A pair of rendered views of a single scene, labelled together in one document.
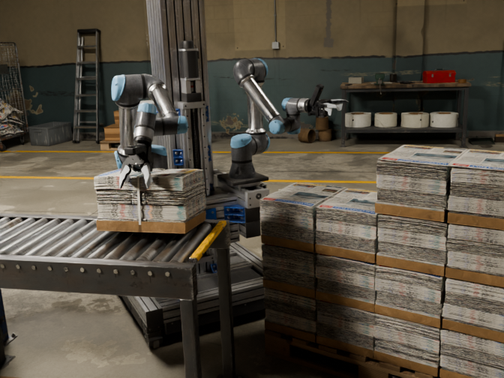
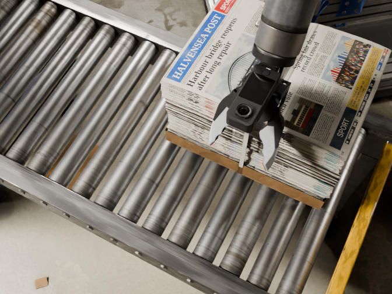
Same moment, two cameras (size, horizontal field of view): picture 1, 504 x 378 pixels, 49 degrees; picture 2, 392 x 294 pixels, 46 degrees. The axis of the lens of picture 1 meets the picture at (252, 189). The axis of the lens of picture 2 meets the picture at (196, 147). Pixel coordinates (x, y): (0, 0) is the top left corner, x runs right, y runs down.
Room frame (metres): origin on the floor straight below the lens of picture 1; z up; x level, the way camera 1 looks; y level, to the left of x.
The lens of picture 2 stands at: (1.72, 0.39, 1.80)
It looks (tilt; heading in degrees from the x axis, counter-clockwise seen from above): 65 degrees down; 22
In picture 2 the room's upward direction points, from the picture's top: 7 degrees counter-clockwise
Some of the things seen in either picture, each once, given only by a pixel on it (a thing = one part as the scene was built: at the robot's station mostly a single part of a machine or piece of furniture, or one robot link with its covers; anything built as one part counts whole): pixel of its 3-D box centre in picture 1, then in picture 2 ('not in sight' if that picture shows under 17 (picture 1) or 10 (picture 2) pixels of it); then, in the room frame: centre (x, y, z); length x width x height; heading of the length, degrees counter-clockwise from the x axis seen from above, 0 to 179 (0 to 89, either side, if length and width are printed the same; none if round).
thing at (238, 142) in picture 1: (241, 146); not in sight; (3.09, 0.05, 0.98); 0.13 x 0.12 x 0.14; 142
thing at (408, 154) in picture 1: (424, 154); not in sight; (2.32, -0.74, 1.06); 0.37 x 0.29 x 0.01; 147
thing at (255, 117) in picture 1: (254, 107); not in sight; (3.19, -0.03, 1.19); 0.15 x 0.12 x 0.55; 142
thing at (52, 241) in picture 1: (57, 241); (106, 111); (2.21, 0.82, 0.77); 0.47 x 0.05 x 0.05; 168
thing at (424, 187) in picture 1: (422, 181); not in sight; (2.32, -0.74, 0.95); 0.38 x 0.29 x 0.23; 147
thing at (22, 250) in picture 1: (43, 240); (85, 101); (2.22, 0.88, 0.77); 0.47 x 0.05 x 0.05; 168
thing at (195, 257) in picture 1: (209, 239); (360, 226); (2.06, 0.17, 0.81); 0.43 x 0.03 x 0.02; 168
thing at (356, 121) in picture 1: (401, 106); not in sight; (8.32, -2.28, 0.55); 1.80 x 0.70 x 1.09; 78
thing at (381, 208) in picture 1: (421, 200); not in sight; (2.32, -0.73, 0.86); 0.38 x 0.29 x 0.04; 147
